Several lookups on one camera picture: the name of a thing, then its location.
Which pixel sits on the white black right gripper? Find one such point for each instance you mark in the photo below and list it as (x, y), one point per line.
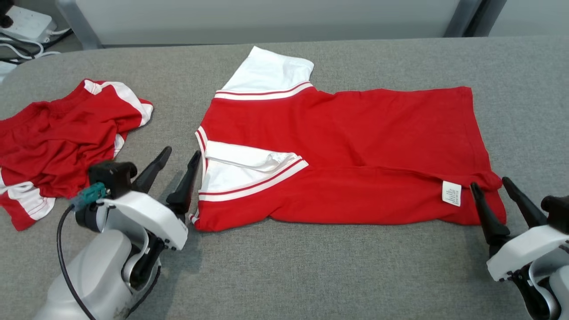
(524, 249)

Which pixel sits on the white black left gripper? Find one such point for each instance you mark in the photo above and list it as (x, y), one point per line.
(151, 215)

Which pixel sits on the red white shorts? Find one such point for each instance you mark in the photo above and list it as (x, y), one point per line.
(62, 142)

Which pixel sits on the red white jersey shirt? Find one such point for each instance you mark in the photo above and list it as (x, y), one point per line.
(355, 146)

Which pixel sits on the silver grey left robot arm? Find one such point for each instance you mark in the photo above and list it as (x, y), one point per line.
(93, 275)

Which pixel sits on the white partition panel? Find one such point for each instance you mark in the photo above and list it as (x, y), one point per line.
(266, 18)
(533, 18)

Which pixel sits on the plain white power strip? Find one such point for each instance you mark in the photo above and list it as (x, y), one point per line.
(5, 71)

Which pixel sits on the white power strip with sockets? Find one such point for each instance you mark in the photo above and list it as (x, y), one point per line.
(26, 22)

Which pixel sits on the black plug adapter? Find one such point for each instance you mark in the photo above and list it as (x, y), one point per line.
(5, 13)

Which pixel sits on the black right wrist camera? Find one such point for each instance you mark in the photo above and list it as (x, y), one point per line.
(558, 213)

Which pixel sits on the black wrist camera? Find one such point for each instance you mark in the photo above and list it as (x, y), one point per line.
(111, 175)
(558, 213)

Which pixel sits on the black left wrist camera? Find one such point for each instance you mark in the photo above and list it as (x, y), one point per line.
(111, 175)

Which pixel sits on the grey partition post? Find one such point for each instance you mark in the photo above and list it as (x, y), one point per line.
(484, 15)
(462, 18)
(80, 24)

